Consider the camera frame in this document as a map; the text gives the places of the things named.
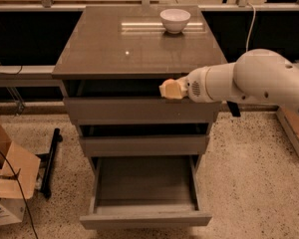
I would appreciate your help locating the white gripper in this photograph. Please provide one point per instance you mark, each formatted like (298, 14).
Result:
(195, 85)

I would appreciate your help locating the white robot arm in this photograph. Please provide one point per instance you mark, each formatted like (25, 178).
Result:
(258, 77)

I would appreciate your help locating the grey drawer cabinet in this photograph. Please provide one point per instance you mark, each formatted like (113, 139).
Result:
(130, 42)

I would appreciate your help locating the middle grey drawer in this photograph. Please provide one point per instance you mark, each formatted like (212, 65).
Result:
(144, 139)

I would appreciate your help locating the grey drawer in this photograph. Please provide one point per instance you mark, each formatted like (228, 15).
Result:
(144, 139)
(134, 101)
(145, 192)

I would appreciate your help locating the top grey drawer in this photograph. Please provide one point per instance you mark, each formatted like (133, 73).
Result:
(134, 101)

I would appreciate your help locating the bottom grey drawer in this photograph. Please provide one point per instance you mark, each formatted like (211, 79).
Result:
(145, 192)

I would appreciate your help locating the white ceramic bowl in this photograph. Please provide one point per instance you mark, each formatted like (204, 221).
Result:
(174, 20)

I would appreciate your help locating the cardboard box right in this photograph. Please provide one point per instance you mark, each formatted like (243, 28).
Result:
(290, 123)

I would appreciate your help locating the black metal stand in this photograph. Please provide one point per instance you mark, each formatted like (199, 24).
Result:
(47, 160)

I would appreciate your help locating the open cardboard box left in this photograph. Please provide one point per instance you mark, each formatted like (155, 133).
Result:
(18, 174)

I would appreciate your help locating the black bracket behind cabinet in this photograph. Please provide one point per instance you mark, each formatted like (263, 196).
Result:
(234, 109)

